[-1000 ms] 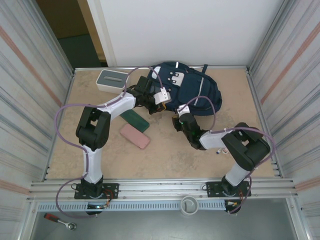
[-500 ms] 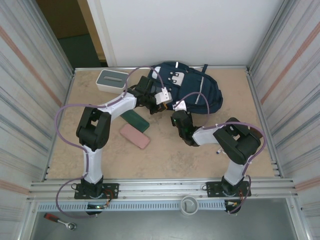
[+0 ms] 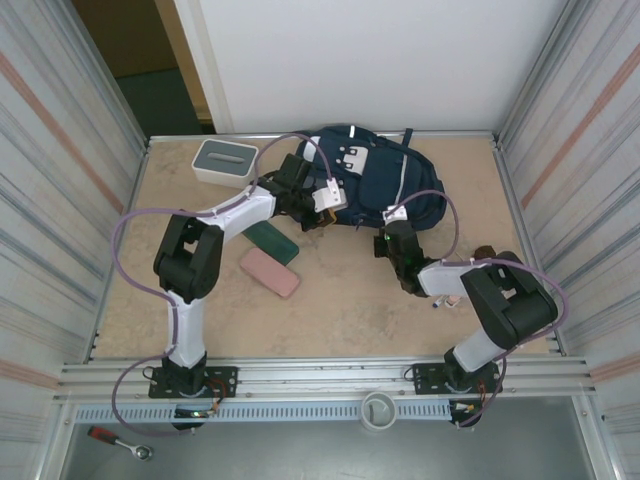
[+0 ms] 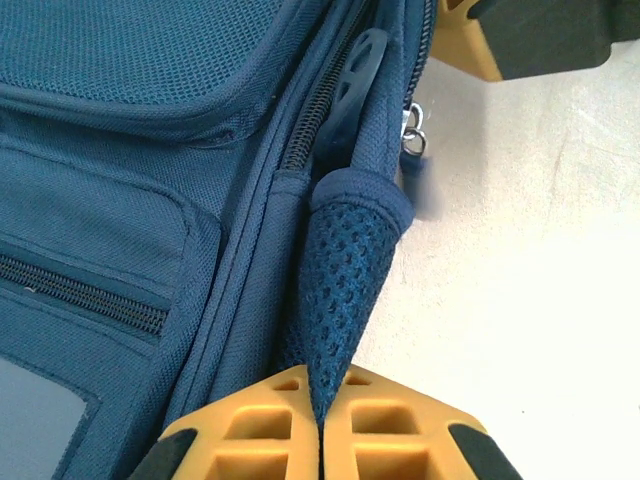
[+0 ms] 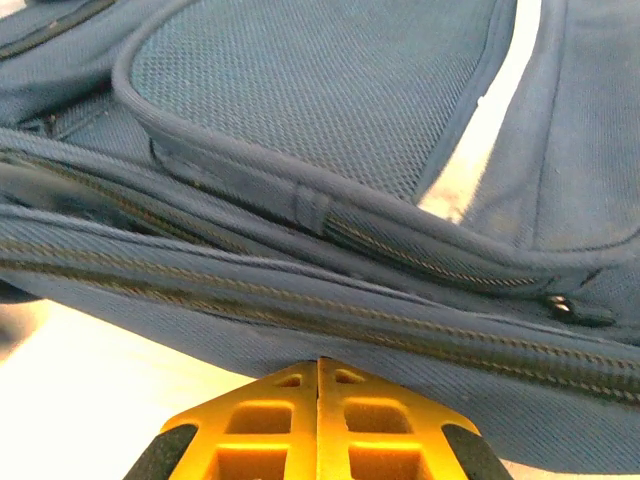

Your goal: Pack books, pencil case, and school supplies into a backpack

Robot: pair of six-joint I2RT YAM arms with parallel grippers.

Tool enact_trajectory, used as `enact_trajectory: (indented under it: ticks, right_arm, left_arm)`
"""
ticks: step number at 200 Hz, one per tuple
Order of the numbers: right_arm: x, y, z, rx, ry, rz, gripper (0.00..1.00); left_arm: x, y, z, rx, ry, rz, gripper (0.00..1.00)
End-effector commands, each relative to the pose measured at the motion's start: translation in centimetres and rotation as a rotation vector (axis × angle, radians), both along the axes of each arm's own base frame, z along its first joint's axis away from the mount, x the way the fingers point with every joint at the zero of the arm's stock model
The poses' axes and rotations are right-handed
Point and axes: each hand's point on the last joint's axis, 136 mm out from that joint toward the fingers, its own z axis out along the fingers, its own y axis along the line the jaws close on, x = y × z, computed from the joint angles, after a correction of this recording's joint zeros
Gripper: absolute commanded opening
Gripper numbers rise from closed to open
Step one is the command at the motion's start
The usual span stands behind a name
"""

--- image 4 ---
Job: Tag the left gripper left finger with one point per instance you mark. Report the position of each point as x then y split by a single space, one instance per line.
250 440

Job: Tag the navy blue backpack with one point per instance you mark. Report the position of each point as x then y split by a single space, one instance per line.
150 150

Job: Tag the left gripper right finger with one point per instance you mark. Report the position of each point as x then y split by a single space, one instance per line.
400 440

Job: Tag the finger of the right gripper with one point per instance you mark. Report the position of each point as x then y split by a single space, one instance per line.
460 45

